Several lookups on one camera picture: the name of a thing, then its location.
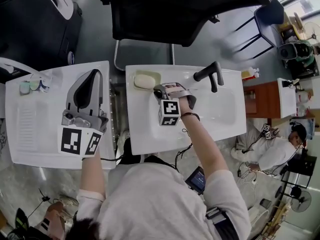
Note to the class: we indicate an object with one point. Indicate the yellow bottle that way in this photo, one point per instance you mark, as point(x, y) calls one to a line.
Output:
point(246, 73)

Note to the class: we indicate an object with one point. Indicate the blue toothbrush cup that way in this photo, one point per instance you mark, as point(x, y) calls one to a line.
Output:
point(44, 85)

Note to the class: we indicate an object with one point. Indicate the white faucet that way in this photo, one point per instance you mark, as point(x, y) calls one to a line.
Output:
point(15, 65)

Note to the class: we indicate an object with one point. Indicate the black metal stand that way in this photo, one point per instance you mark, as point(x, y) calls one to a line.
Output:
point(300, 169)

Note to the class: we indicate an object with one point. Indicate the cardboard box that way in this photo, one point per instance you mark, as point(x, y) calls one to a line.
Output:
point(290, 25)

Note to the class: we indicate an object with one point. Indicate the large black printed box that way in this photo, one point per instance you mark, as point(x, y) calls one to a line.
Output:
point(32, 21)

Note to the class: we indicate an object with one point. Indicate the person's right hand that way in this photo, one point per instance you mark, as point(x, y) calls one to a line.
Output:
point(175, 89)

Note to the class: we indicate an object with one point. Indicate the person's black trousers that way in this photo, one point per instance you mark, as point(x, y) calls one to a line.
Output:
point(130, 154)

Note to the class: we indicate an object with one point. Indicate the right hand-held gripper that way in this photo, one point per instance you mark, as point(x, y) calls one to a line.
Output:
point(170, 110)

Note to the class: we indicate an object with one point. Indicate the pale green soap dish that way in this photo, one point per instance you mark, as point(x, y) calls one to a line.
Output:
point(156, 76)

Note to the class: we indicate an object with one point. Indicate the black handheld screen device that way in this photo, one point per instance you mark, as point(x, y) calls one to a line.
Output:
point(196, 180)

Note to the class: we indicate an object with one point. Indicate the person's right forearm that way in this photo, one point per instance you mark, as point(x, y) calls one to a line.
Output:
point(207, 146)

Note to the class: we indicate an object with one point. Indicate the person's left forearm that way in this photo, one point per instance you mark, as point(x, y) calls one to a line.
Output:
point(92, 174)

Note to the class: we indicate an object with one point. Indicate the dark blue chair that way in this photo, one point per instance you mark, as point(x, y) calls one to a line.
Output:
point(270, 19)

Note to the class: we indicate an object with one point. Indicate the white round bin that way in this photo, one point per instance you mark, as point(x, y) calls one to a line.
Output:
point(260, 221)

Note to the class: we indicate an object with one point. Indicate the person's white shirt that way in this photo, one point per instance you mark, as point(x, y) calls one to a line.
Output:
point(155, 204)

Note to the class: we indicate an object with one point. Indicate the black wrist band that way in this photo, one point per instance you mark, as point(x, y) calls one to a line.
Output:
point(192, 114)

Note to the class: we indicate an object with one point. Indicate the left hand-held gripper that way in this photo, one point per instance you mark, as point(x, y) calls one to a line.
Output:
point(71, 140)

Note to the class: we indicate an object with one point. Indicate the wooden cabinet with white top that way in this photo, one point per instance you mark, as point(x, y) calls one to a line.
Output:
point(265, 99)

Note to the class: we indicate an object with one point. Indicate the person's white shoe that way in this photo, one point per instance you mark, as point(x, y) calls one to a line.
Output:
point(122, 141)

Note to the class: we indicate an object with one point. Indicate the white soap bar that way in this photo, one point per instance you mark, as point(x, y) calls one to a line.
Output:
point(143, 81)

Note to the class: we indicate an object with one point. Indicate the clear round dish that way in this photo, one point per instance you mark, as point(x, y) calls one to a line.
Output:
point(29, 87)

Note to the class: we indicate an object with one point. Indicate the black faucet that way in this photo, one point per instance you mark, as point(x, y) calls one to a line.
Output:
point(212, 74)

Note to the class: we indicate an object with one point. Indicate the white sink with black faucet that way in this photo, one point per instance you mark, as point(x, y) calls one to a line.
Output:
point(215, 109)

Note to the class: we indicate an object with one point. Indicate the black office chair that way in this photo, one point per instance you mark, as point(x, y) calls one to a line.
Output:
point(175, 14)

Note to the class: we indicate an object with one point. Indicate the black floor fan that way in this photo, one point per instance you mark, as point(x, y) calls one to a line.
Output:
point(301, 200)

